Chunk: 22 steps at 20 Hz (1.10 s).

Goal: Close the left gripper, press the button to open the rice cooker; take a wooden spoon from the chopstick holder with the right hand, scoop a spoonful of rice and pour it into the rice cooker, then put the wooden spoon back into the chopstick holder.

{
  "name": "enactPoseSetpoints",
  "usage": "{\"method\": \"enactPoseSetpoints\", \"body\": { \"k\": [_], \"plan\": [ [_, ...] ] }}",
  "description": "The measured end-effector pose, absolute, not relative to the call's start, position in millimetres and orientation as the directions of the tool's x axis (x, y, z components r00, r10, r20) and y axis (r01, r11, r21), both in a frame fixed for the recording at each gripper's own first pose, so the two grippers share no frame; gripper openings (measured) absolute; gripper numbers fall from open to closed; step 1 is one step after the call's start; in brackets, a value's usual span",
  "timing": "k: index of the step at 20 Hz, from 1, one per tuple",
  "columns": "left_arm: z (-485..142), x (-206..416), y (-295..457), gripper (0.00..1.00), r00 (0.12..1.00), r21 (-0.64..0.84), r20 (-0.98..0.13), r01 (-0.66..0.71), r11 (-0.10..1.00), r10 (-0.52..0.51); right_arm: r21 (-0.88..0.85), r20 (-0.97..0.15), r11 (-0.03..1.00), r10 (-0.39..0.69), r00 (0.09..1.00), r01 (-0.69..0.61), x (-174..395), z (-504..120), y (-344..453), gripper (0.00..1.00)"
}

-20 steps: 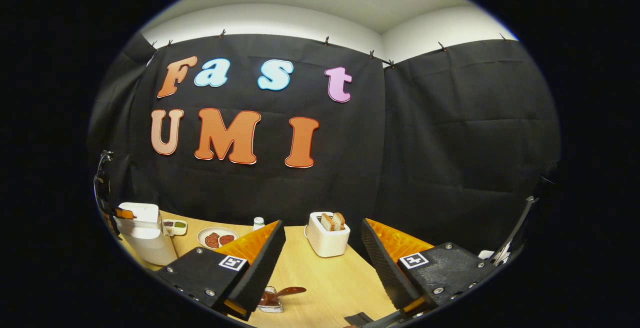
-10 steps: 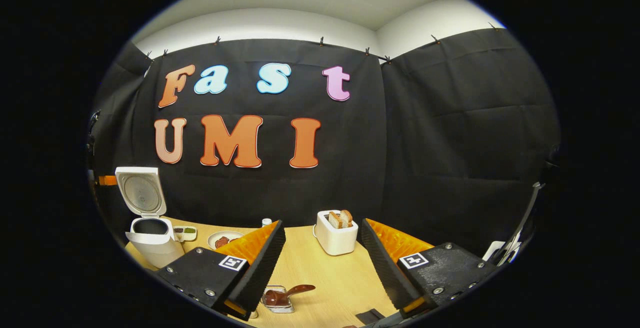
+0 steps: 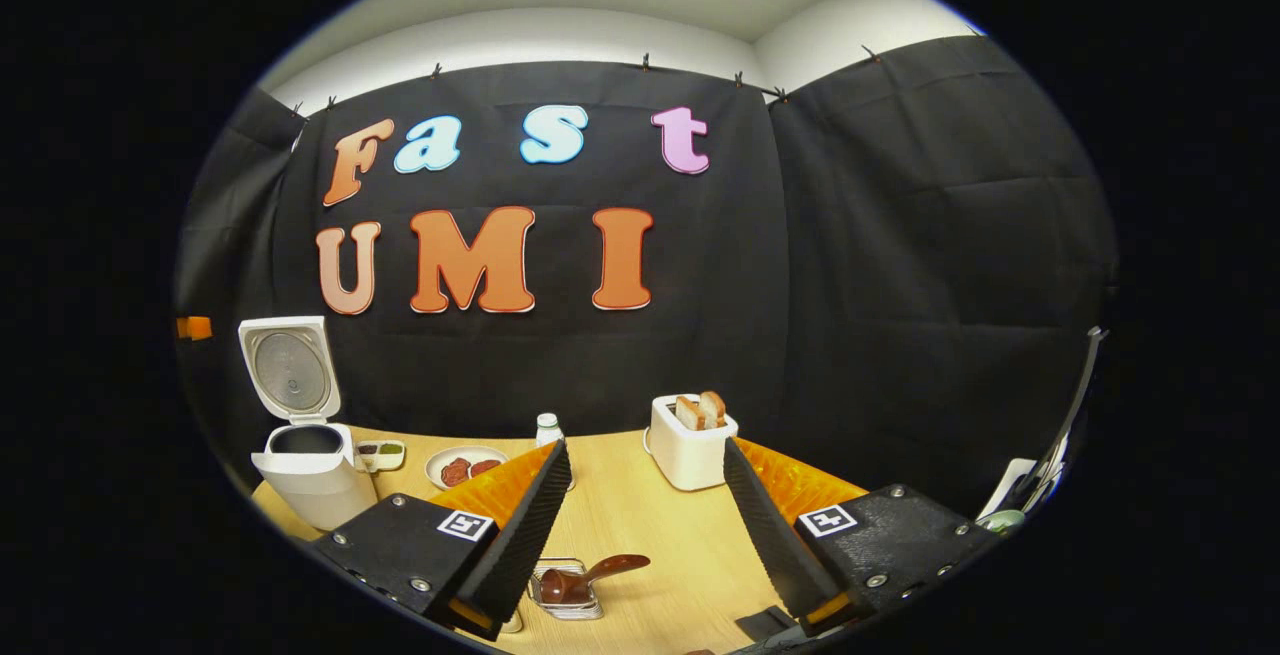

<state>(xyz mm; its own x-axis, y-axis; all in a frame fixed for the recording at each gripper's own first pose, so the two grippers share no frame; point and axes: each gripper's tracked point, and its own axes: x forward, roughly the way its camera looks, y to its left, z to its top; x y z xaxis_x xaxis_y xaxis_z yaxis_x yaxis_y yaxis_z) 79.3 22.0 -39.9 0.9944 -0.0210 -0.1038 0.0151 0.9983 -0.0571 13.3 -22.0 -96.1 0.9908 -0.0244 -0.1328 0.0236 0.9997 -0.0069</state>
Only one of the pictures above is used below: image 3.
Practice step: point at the white toaster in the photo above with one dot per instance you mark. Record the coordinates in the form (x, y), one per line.
(690, 460)

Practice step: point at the clear rice container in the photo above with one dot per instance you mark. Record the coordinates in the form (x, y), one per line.
(510, 622)

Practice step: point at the small white bottle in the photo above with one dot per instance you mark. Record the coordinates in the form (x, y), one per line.
(548, 428)

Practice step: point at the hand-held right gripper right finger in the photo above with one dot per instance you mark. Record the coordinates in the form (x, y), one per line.
(770, 535)

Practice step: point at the red meat piece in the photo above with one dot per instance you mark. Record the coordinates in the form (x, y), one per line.
(455, 472)
(485, 467)

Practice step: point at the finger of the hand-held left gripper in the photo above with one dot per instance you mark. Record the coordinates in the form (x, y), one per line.
(195, 327)

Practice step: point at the dark flat object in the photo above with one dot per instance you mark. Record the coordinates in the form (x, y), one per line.
(765, 623)

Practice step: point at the toast bread slice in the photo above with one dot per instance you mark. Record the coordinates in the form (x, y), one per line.
(713, 407)
(688, 413)

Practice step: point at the black backdrop cloth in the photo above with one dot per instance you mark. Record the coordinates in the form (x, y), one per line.
(850, 285)

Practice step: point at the white plate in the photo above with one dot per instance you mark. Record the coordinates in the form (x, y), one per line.
(465, 453)

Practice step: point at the brown wooden spoon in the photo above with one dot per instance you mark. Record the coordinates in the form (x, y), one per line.
(575, 585)

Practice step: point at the white rice cooker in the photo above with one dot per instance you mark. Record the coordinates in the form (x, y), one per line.
(315, 485)

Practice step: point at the dark thin stand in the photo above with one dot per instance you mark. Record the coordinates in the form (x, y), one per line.
(1060, 425)

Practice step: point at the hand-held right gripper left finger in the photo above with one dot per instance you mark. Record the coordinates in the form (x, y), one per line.
(520, 545)

